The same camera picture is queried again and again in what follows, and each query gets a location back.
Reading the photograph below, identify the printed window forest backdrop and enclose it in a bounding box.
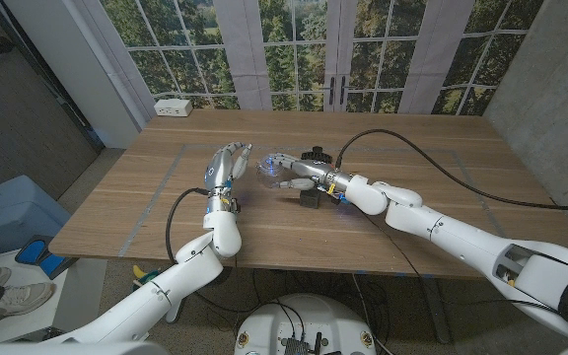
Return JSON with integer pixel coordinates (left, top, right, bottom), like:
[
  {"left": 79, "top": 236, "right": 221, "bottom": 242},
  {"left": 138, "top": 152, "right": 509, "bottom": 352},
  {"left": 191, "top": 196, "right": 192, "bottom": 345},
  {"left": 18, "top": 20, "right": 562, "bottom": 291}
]
[{"left": 74, "top": 0, "right": 546, "bottom": 117}]

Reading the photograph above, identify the black hair claw clip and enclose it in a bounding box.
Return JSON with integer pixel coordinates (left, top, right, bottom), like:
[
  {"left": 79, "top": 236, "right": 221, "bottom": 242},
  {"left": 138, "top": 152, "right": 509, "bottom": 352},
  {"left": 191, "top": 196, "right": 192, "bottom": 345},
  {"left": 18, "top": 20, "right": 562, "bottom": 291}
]
[{"left": 302, "top": 145, "right": 333, "bottom": 164}]

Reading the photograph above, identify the clear glass hinged jar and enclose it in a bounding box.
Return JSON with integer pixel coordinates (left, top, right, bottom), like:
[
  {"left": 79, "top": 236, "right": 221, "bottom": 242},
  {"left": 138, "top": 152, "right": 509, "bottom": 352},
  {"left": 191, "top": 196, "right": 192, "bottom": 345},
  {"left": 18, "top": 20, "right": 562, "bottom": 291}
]
[{"left": 255, "top": 153, "right": 288, "bottom": 189}]

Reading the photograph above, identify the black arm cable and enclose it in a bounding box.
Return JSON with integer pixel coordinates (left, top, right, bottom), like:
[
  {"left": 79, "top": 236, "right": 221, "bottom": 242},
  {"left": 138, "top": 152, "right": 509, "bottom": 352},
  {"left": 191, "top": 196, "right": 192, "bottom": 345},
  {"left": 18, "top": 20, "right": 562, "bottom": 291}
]
[
  {"left": 165, "top": 186, "right": 211, "bottom": 265},
  {"left": 333, "top": 128, "right": 568, "bottom": 218}
]

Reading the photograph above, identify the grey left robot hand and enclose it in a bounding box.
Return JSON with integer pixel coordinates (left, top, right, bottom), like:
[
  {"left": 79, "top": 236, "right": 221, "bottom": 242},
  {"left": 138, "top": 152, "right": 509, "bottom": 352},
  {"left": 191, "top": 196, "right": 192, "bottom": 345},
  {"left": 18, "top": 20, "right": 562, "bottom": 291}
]
[{"left": 203, "top": 141, "right": 254, "bottom": 214}]

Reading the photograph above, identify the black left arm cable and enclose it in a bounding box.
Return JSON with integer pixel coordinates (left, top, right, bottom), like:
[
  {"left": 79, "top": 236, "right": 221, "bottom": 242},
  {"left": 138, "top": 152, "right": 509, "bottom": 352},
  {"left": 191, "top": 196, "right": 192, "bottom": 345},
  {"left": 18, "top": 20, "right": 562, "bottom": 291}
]
[{"left": 165, "top": 186, "right": 211, "bottom": 265}]

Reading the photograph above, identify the white power strip box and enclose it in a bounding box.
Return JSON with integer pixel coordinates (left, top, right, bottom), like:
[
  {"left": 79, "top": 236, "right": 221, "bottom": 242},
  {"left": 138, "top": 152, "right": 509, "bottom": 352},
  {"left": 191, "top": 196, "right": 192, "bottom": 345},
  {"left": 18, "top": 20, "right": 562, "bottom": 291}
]
[{"left": 153, "top": 98, "right": 194, "bottom": 118}]

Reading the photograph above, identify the blue grey plastic bin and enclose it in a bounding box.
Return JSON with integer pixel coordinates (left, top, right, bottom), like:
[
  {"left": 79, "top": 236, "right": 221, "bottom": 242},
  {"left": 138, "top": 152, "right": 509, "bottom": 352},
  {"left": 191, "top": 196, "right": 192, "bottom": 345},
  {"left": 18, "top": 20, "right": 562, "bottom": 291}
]
[{"left": 0, "top": 175, "right": 73, "bottom": 255}]

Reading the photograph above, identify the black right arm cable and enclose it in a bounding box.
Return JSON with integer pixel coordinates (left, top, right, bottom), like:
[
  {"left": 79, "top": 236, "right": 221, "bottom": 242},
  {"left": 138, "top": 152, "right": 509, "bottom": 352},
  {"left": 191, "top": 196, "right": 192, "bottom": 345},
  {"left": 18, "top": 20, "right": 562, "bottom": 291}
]
[{"left": 333, "top": 128, "right": 568, "bottom": 218}]

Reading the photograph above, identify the blue black foot pedal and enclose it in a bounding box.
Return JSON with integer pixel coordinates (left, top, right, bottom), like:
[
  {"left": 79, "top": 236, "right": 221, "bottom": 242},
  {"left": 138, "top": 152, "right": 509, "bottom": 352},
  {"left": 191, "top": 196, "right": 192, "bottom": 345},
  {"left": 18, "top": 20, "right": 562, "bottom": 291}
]
[{"left": 15, "top": 235, "right": 79, "bottom": 280}]

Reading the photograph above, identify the white robot torso base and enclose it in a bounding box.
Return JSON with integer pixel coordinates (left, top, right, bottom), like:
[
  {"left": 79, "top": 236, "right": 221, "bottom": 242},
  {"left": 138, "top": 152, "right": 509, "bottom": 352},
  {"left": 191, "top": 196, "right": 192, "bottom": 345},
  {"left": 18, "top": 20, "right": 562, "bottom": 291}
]
[{"left": 233, "top": 293, "right": 378, "bottom": 355}]

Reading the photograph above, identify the basket with colourful toys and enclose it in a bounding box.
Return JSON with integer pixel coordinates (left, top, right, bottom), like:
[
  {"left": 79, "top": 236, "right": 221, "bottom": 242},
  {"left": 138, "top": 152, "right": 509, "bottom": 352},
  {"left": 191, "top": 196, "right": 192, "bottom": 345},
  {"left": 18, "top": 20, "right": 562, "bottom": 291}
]
[{"left": 132, "top": 264, "right": 165, "bottom": 293}]

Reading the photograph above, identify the white table leg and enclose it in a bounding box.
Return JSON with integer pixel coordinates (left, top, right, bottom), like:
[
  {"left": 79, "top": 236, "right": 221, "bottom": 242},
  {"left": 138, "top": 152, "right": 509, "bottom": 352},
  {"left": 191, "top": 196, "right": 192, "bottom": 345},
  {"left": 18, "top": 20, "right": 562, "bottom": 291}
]
[{"left": 165, "top": 295, "right": 186, "bottom": 324}]

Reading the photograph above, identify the grey table leg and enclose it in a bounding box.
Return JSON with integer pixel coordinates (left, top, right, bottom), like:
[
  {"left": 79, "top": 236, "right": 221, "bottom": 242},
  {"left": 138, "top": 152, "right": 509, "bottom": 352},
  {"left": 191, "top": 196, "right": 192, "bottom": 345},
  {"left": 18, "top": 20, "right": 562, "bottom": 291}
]
[{"left": 421, "top": 275, "right": 453, "bottom": 344}]

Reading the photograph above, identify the dark grey cube block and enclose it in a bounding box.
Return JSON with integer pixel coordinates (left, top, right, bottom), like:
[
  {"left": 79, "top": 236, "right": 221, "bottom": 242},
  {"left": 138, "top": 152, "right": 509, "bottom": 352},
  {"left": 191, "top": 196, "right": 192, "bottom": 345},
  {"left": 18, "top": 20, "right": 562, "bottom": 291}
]
[{"left": 299, "top": 189, "right": 321, "bottom": 209}]

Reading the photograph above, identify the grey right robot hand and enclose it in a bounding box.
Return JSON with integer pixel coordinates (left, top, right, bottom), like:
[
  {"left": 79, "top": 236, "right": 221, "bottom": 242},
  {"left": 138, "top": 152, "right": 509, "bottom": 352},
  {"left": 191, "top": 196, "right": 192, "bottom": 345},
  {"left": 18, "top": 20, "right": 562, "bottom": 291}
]
[{"left": 256, "top": 151, "right": 358, "bottom": 198}]

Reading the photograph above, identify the white step platform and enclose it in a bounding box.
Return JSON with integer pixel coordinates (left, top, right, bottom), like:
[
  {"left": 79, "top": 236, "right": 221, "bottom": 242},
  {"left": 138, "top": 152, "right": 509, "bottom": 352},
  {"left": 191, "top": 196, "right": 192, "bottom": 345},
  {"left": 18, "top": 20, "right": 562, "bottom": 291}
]
[{"left": 0, "top": 248, "right": 107, "bottom": 344}]

